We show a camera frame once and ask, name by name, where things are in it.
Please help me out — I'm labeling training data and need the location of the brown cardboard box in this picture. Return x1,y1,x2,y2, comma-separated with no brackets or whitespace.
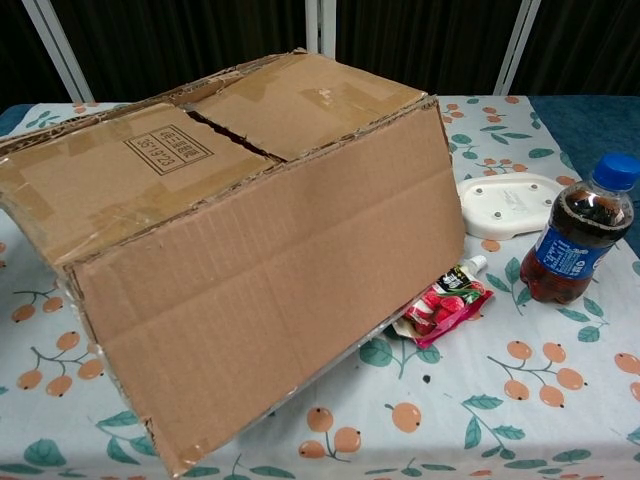
0,47,467,479

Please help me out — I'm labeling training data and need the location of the floral fruit print tablecloth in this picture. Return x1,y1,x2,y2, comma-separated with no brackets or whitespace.
0,94,640,480

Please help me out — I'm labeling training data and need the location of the white frame pole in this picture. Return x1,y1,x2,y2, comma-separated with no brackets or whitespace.
22,0,95,104
304,0,337,56
492,0,542,97

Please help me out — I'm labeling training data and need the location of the red fruit jelly pouch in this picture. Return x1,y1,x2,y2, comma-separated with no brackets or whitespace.
391,254,495,350

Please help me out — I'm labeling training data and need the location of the white oval dish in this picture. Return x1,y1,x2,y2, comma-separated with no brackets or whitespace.
457,172,566,239

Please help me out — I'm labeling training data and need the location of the cola bottle with blue cap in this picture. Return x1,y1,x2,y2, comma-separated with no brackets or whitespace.
519,153,640,305

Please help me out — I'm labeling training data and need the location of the black pleated curtain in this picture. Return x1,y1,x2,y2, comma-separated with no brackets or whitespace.
333,0,526,97
509,0,640,99
49,0,309,105
0,0,72,110

